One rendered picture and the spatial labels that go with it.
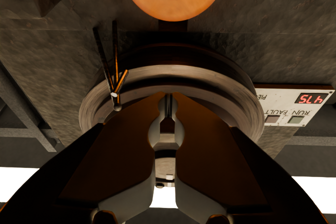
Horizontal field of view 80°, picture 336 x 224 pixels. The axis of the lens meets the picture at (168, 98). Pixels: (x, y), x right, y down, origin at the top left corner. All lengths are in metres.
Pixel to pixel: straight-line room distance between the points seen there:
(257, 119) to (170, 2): 0.33
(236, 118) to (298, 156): 8.74
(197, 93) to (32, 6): 0.30
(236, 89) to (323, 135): 6.07
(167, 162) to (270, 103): 0.39
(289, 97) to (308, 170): 8.38
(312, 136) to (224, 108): 5.88
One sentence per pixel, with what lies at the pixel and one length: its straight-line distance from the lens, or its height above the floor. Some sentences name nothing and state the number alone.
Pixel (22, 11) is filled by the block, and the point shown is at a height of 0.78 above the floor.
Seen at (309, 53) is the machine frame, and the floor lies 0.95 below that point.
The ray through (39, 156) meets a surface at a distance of 9.15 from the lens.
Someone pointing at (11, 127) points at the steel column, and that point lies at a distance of 6.67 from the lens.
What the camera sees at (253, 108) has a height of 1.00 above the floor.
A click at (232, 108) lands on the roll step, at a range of 0.44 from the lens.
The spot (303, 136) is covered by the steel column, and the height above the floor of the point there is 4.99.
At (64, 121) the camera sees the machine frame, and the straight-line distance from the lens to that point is 0.87.
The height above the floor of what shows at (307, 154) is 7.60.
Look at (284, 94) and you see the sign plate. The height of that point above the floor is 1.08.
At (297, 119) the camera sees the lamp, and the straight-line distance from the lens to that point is 0.80.
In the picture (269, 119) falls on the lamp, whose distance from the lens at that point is 0.76.
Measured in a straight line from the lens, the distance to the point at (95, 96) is 0.46.
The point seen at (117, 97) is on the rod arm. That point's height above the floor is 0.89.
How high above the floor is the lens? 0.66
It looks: 47 degrees up
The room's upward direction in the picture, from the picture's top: 180 degrees counter-clockwise
